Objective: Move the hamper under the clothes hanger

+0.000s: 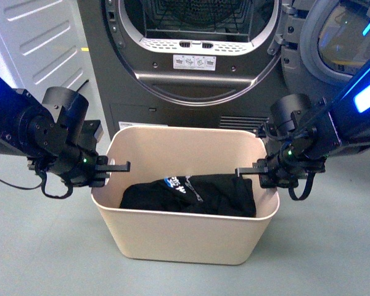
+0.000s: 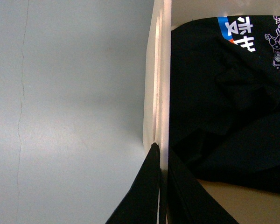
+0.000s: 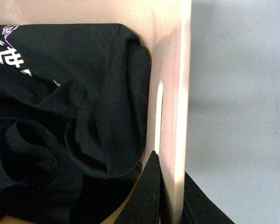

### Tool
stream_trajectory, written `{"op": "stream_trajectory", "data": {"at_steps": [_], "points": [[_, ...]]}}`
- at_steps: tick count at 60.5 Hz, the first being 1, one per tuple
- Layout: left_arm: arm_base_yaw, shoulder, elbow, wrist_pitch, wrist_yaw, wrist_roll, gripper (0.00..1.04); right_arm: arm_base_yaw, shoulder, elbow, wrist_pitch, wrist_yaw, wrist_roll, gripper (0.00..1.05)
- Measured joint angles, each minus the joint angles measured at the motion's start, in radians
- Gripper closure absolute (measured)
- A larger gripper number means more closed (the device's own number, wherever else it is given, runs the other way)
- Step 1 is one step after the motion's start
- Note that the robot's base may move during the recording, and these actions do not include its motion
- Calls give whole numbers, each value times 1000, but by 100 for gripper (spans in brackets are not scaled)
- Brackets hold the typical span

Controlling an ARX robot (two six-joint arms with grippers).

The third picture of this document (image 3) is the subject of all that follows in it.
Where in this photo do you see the black printed t-shirt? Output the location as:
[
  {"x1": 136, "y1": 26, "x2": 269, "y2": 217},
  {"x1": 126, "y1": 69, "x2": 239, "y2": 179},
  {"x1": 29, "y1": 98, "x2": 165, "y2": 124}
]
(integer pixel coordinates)
[{"x1": 0, "y1": 24, "x2": 151, "y2": 224}]

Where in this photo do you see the beige plastic laundry hamper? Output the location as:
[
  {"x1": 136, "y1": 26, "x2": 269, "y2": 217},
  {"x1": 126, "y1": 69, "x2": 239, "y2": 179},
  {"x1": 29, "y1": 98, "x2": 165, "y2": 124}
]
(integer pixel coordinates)
[{"x1": 0, "y1": 0, "x2": 191, "y2": 224}]

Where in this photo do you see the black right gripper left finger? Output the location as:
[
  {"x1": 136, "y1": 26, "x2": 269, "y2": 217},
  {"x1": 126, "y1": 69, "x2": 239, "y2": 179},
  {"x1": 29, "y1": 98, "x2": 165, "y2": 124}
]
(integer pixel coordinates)
[{"x1": 115, "y1": 151, "x2": 172, "y2": 224}]

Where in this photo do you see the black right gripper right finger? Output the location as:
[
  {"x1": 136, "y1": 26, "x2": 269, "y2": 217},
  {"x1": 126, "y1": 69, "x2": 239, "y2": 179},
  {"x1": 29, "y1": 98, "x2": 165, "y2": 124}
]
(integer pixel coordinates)
[{"x1": 182, "y1": 173, "x2": 234, "y2": 224}]

